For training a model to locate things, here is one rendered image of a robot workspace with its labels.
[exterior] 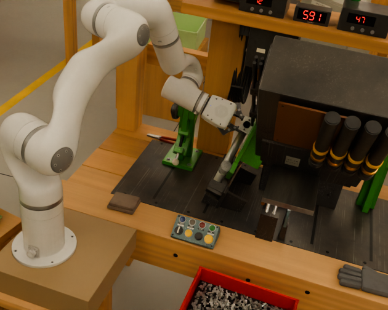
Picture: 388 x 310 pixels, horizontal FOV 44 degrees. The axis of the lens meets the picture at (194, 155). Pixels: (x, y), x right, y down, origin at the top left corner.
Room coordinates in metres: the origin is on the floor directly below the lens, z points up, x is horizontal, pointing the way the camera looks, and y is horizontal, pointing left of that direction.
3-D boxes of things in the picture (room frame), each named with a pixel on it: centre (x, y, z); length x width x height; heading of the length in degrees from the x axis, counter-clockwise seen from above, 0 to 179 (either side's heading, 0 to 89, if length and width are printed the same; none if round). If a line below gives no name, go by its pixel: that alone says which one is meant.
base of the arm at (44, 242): (1.04, 0.42, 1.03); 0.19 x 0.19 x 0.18
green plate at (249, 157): (1.41, -0.21, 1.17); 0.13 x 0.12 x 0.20; 76
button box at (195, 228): (1.21, -0.04, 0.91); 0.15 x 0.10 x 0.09; 76
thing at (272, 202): (1.34, -0.35, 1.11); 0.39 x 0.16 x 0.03; 166
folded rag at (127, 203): (1.32, 0.23, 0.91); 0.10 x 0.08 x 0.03; 77
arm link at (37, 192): (1.07, 0.44, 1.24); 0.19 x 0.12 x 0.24; 54
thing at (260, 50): (1.68, -0.24, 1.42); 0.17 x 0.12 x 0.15; 76
